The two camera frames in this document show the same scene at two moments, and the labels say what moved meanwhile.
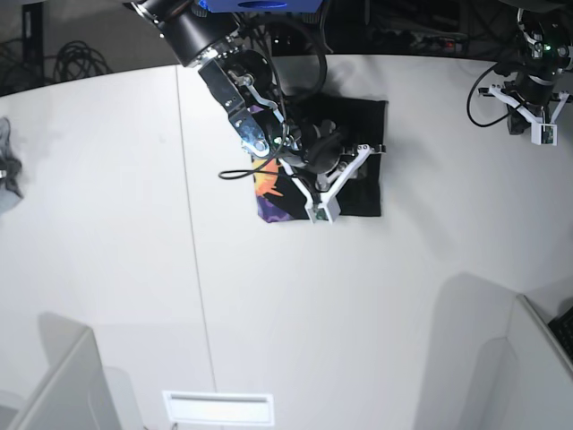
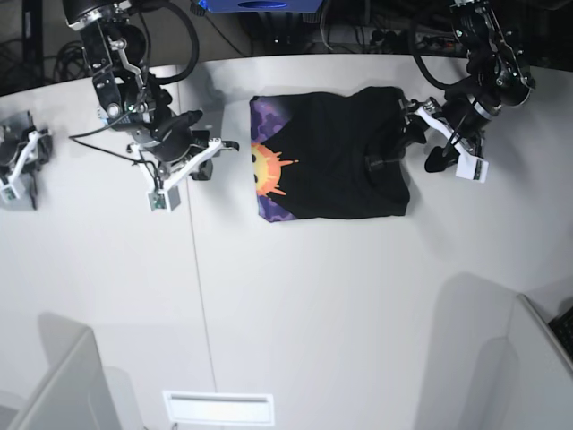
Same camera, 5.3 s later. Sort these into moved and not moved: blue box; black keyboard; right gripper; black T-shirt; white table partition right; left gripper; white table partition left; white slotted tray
Moved: right gripper; black T-shirt; left gripper
Not moved: black keyboard; blue box; white table partition right; white slotted tray; white table partition left
